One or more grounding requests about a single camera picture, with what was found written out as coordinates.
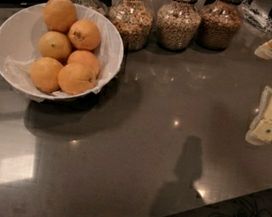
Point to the white paper liner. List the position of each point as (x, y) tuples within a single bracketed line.
[(108, 51)]

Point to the glass jar of mixed grains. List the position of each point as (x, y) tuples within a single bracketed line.
[(134, 21)]

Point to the white bowl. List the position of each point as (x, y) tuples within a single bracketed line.
[(13, 36)]

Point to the glass jar of pale beans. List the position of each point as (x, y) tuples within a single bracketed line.
[(177, 23)]

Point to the glass jar of brown grains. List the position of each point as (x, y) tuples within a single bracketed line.
[(220, 21)]

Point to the clear plastic bag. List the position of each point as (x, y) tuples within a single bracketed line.
[(256, 17)]

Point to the orange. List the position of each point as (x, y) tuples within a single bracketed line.
[(75, 78), (86, 58), (44, 74), (84, 34), (56, 45), (59, 15)]

